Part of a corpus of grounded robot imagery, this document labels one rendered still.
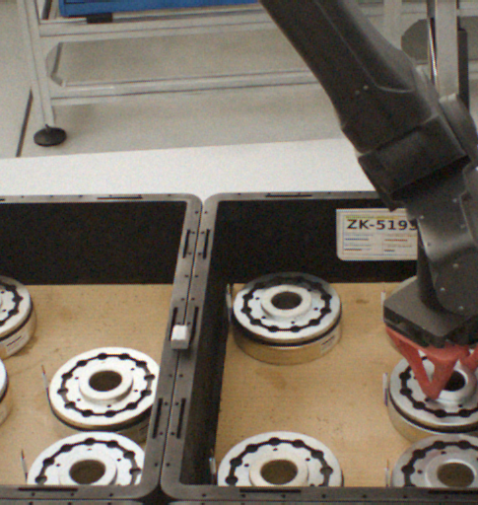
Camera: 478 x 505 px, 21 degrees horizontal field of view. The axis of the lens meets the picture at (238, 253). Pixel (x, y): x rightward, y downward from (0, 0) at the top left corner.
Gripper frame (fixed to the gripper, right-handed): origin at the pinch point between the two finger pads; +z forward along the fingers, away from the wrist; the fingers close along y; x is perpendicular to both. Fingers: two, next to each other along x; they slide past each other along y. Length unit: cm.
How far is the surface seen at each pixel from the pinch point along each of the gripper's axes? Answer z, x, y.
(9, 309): 0.3, 36.6, -21.2
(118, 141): 85, 175, 84
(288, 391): 3.9, 11.9, -8.1
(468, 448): 1.4, -6.0, -4.5
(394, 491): -5.8, -9.7, -17.2
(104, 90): 71, 177, 83
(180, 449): -6.0, 4.6, -25.4
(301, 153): 16, 56, 35
